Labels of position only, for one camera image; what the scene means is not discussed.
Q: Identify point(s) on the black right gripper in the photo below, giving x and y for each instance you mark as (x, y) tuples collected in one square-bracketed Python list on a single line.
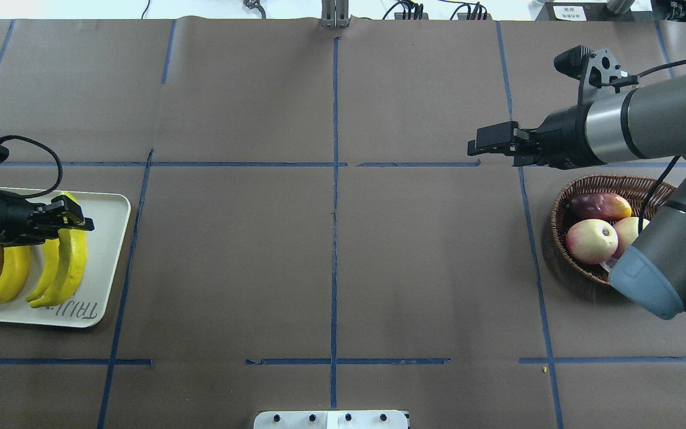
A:
[(564, 138)]

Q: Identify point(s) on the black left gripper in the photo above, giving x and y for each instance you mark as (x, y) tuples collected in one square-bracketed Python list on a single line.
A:
[(5, 217)]

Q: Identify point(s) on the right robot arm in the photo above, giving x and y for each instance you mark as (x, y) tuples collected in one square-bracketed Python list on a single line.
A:
[(616, 120)]

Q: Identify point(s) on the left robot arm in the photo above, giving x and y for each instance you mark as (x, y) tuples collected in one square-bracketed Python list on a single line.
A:
[(25, 223)]

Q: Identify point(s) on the woven wicker basket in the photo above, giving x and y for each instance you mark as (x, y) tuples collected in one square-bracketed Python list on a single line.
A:
[(633, 188)]

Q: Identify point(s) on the white bear tray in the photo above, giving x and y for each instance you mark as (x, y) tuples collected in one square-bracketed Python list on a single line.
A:
[(110, 214)]

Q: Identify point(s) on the red yellow apple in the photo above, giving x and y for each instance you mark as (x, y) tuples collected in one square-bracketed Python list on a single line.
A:
[(627, 231)]

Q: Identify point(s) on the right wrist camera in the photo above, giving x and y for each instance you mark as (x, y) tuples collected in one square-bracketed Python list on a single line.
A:
[(599, 73)]

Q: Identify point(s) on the aluminium frame post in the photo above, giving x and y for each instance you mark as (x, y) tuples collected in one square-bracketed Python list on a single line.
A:
[(335, 13)]

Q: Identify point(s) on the white pedestal base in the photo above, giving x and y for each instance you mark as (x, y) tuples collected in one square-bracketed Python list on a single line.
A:
[(387, 418)]

